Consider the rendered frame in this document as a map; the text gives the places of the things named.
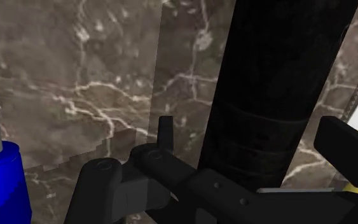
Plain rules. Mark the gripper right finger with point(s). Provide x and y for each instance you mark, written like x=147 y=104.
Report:
x=343 y=149

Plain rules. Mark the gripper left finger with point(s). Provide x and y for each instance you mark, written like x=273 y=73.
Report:
x=102 y=189

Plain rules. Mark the tall black ribbed cylinder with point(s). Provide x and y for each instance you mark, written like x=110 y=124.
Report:
x=268 y=93

